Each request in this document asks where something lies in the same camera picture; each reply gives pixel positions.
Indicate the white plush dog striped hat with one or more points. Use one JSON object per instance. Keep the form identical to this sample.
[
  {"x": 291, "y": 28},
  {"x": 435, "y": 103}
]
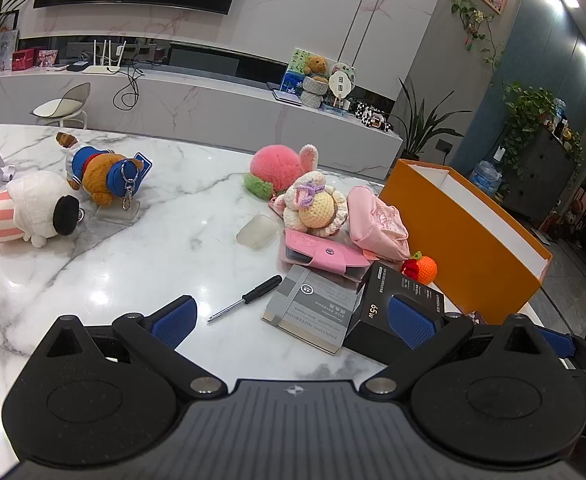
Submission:
[{"x": 28, "y": 200}]

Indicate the orange cardboard box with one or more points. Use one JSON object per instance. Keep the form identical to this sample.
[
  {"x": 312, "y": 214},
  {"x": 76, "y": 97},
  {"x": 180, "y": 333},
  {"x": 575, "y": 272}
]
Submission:
[{"x": 453, "y": 240}]

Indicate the white round hand fan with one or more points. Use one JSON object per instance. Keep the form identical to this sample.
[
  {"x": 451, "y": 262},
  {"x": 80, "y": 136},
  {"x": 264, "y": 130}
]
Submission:
[{"x": 339, "y": 84}]

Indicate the clear acrylic stand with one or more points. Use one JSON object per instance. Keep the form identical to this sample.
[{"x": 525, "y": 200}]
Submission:
[{"x": 115, "y": 214}]

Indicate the dark wall socket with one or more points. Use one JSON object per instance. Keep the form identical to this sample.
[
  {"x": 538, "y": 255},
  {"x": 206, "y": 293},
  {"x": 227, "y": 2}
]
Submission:
[{"x": 443, "y": 146}]

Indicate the black charger box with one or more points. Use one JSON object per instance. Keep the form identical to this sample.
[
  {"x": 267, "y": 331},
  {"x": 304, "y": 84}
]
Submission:
[{"x": 373, "y": 310}]

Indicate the checkered toy car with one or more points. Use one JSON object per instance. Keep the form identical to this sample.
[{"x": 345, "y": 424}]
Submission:
[{"x": 370, "y": 116}]

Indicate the pink snap wallet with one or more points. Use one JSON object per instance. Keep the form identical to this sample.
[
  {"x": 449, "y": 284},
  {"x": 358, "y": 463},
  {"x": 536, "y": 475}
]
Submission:
[{"x": 318, "y": 257}]

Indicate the blue water bottle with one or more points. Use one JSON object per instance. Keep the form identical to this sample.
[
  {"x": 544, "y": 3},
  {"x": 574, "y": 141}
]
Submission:
[{"x": 485, "y": 177}]

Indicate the floral round hand fan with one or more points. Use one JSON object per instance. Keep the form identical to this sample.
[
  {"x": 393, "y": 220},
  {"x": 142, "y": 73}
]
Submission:
[{"x": 351, "y": 74}]

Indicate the white marble tv console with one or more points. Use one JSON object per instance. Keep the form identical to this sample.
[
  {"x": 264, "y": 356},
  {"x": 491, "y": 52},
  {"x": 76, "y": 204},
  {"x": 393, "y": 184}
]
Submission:
[{"x": 198, "y": 105}]

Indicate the photo frame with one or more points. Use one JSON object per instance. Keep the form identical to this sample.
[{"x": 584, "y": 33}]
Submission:
[{"x": 5, "y": 49}]

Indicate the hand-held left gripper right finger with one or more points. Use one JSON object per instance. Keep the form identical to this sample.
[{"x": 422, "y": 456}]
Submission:
[{"x": 413, "y": 322}]

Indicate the crochet bunny doll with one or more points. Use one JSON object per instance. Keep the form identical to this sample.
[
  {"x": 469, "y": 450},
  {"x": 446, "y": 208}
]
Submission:
[{"x": 318, "y": 210}]

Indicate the grey notebook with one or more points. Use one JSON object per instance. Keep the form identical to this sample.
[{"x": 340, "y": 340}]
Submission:
[{"x": 308, "y": 310}]

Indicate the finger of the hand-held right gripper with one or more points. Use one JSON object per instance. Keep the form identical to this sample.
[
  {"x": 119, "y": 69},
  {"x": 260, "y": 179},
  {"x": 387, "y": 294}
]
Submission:
[{"x": 563, "y": 342}]

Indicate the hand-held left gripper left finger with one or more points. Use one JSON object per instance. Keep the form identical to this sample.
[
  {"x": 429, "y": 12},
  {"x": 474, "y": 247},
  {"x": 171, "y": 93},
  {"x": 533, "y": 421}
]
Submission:
[{"x": 173, "y": 322}]

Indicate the hanging ivy plant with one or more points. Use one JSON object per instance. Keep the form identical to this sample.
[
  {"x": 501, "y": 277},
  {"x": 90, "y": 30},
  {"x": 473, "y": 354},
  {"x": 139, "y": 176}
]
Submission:
[{"x": 473, "y": 15}]

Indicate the brown teddy bear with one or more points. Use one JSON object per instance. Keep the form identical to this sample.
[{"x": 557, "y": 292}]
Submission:
[{"x": 317, "y": 66}]

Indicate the pink fluffy peach plush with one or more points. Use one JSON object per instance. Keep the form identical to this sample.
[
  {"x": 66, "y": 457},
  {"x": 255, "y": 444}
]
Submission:
[{"x": 273, "y": 167}]

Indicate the red gift box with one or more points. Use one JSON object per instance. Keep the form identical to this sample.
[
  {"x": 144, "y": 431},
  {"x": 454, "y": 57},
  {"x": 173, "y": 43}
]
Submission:
[{"x": 23, "y": 59}]

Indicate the white router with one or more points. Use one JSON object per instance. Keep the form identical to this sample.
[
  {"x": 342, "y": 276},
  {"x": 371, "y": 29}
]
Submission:
[{"x": 100, "y": 68}]

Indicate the pink cap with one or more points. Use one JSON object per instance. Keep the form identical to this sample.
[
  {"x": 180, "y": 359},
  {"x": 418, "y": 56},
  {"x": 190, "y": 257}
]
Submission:
[{"x": 373, "y": 220}]

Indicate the crochet orange fruit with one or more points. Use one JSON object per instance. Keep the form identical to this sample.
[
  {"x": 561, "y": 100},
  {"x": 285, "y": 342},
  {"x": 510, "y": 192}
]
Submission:
[{"x": 425, "y": 270}]

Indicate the silver laptop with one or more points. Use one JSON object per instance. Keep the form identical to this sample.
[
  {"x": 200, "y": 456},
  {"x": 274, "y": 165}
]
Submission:
[{"x": 285, "y": 97}]

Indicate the potted plant black pot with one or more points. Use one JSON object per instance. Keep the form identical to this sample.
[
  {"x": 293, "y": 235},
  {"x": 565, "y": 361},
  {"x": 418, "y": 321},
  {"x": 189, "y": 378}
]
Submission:
[{"x": 425, "y": 130}]

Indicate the white rolling stool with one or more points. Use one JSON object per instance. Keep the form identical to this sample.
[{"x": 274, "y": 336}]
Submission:
[{"x": 55, "y": 106}]

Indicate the dark grey cabinet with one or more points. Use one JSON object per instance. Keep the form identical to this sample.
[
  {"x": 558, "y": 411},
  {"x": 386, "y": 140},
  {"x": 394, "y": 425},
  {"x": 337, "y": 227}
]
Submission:
[{"x": 543, "y": 180}]

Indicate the blue green painting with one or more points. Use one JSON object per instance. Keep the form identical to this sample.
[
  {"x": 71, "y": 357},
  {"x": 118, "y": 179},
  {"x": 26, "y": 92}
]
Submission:
[{"x": 295, "y": 67}]

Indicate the bushy ivy plant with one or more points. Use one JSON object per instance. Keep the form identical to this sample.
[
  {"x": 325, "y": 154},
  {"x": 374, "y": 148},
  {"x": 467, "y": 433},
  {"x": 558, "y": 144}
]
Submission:
[{"x": 528, "y": 110}]

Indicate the translucent plastic case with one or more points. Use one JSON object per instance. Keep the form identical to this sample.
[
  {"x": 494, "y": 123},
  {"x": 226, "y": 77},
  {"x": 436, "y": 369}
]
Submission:
[{"x": 258, "y": 231}]

